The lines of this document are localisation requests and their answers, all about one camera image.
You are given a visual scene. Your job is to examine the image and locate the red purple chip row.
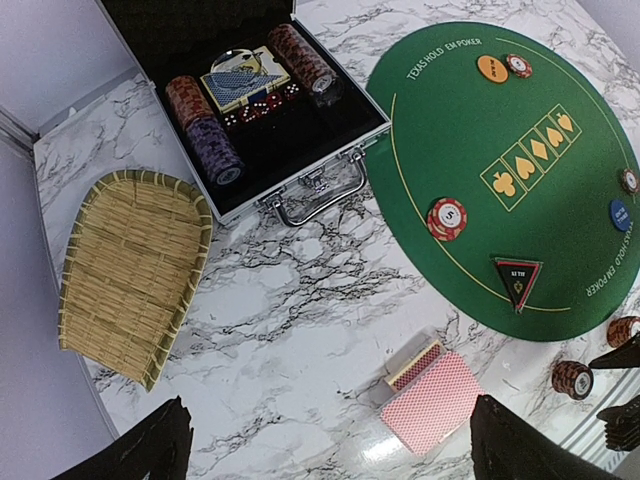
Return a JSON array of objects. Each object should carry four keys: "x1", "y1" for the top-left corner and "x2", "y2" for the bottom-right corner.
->
[{"x1": 165, "y1": 75, "x2": 245, "y2": 187}]

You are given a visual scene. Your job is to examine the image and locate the red dice row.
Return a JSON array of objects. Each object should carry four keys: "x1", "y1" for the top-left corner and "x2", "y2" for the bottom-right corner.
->
[{"x1": 223, "y1": 82, "x2": 302, "y2": 130}]

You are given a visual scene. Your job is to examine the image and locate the playing card box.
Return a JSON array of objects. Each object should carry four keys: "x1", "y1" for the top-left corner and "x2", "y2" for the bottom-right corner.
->
[{"x1": 385, "y1": 340, "x2": 446, "y2": 393}]

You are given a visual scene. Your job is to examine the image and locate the orange round blind button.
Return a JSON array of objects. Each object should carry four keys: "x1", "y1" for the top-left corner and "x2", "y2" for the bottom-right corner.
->
[{"x1": 476, "y1": 55, "x2": 509, "y2": 84}]

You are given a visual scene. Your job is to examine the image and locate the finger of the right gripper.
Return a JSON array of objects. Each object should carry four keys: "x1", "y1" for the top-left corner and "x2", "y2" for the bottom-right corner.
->
[
  {"x1": 589, "y1": 333, "x2": 640, "y2": 370},
  {"x1": 597, "y1": 402, "x2": 639, "y2": 451}
]

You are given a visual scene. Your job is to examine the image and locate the red poker chip stack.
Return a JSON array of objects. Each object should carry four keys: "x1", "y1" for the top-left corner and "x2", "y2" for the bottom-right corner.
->
[{"x1": 606, "y1": 316, "x2": 640, "y2": 348}]

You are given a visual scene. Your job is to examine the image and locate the red playing card deck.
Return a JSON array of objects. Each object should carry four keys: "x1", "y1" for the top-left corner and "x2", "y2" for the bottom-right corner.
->
[{"x1": 381, "y1": 352, "x2": 484, "y2": 456}]

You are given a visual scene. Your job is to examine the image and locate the black triangular all-in button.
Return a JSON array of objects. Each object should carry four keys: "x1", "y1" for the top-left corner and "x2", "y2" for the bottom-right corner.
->
[{"x1": 492, "y1": 257, "x2": 543, "y2": 314}]

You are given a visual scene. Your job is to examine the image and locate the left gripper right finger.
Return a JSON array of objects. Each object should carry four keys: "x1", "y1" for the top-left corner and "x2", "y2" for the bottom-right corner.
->
[{"x1": 470, "y1": 395, "x2": 615, "y2": 480}]

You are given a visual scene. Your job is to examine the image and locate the round green poker mat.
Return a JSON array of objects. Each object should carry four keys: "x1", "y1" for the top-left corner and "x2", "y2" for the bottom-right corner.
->
[{"x1": 367, "y1": 22, "x2": 639, "y2": 342}]

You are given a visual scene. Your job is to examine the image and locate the dark brown poker chip stack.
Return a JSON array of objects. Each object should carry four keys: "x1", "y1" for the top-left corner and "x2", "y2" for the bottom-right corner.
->
[{"x1": 551, "y1": 361, "x2": 594, "y2": 401}]

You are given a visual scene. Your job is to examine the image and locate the blue card deck in case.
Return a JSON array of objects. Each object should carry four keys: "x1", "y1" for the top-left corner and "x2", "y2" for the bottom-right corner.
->
[{"x1": 200, "y1": 46, "x2": 291, "y2": 113}]

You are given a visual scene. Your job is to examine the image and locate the red chips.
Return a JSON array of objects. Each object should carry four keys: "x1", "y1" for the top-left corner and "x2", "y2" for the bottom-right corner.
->
[{"x1": 427, "y1": 197, "x2": 468, "y2": 242}]

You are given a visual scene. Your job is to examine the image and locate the aluminium poker chip case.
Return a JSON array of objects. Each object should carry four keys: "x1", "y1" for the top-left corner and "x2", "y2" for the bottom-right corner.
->
[{"x1": 99, "y1": 1, "x2": 390, "y2": 227}]

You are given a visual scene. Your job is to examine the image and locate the blue round blind button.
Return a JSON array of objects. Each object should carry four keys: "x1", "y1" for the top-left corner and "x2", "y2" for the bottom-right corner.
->
[{"x1": 609, "y1": 198, "x2": 632, "y2": 232}]

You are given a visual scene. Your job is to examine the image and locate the woven bamboo tray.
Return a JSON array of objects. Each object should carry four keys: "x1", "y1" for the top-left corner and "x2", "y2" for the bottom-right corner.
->
[{"x1": 58, "y1": 170, "x2": 213, "y2": 391}]

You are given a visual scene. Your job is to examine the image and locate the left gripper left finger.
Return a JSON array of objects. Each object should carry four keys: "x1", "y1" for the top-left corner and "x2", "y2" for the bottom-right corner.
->
[{"x1": 57, "y1": 396, "x2": 193, "y2": 479}]

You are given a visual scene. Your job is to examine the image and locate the dark red chip row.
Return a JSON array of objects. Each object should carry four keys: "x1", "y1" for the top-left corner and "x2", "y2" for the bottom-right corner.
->
[{"x1": 268, "y1": 24, "x2": 338, "y2": 95}]

